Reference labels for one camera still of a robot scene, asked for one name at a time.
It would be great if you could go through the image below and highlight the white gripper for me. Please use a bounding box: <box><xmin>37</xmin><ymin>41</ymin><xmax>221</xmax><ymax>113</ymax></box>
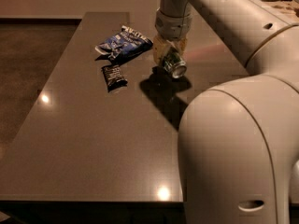
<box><xmin>152</xmin><ymin>9</ymin><xmax>192</xmax><ymax>65</ymax></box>

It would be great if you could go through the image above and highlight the green soda can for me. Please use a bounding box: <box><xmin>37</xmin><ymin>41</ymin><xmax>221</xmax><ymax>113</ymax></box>
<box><xmin>161</xmin><ymin>47</ymin><xmax>187</xmax><ymax>79</ymax></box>

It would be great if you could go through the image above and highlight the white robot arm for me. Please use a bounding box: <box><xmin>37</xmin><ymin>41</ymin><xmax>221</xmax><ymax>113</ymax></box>
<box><xmin>156</xmin><ymin>0</ymin><xmax>299</xmax><ymax>224</ymax></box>

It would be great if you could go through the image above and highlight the blue chip bag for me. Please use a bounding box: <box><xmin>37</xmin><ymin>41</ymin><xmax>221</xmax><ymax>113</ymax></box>
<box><xmin>95</xmin><ymin>25</ymin><xmax>153</xmax><ymax>62</ymax></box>

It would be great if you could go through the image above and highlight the black snack bag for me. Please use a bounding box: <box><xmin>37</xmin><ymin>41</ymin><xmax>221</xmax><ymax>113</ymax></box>
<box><xmin>102</xmin><ymin>64</ymin><xmax>128</xmax><ymax>91</ymax></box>

